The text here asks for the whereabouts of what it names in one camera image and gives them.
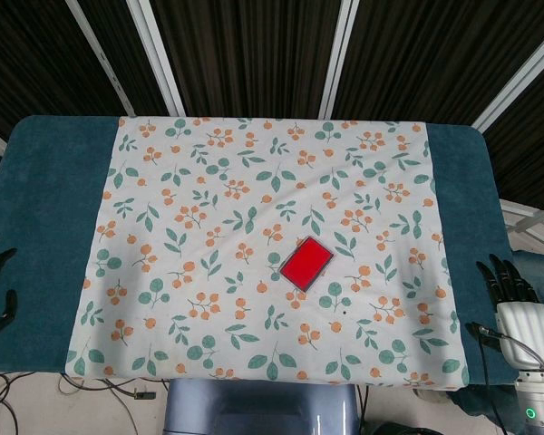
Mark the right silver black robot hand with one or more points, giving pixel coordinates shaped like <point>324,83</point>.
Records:
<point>521,326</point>

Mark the red rectangular ink pad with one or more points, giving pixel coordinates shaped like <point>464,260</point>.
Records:
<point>307,264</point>

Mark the blue denim cloth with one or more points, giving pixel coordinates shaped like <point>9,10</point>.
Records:
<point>532,267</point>

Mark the teal fleece table cover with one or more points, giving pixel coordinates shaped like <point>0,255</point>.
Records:
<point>41,235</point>

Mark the floral print white cloth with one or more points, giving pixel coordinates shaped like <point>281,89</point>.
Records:
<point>267,244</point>

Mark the grey-blue robot torso base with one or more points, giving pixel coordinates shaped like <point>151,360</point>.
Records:
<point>263,408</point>

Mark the white partition frame post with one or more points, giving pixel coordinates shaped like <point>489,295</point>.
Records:
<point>104,54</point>
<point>517,81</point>
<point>156,54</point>
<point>340,54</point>

